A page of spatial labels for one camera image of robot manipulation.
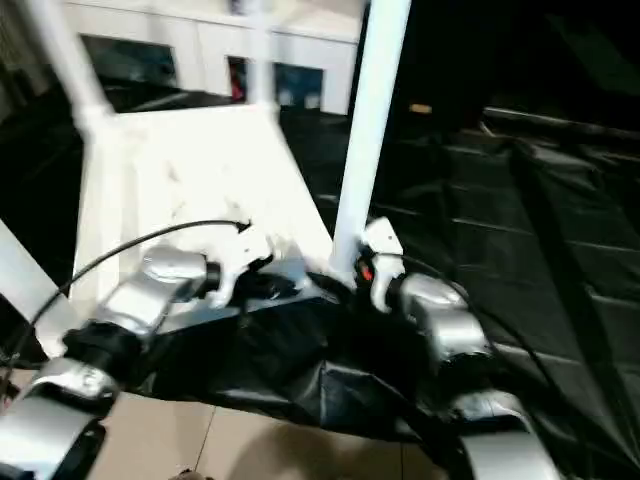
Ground white plastic table top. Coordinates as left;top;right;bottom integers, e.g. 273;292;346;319
37;99;351;359

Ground white plastic table leg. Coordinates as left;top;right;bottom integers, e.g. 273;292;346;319
29;0;115;139
329;0;414;287
247;0;280;115
0;219;81;359

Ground black plastic mat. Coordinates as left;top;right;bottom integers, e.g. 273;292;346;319
0;84;640;476

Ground dark metal bar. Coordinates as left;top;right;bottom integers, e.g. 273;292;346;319
482;106;640;142

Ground white sideboard cabinet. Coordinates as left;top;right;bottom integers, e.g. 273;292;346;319
74;0;364;116

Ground black backdrop cloth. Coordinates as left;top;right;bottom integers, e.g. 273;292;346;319
389;0;640;114

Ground grey tripod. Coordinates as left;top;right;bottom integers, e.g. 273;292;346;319
0;0;56;109

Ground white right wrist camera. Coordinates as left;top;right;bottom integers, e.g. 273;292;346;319
357;216;405;315

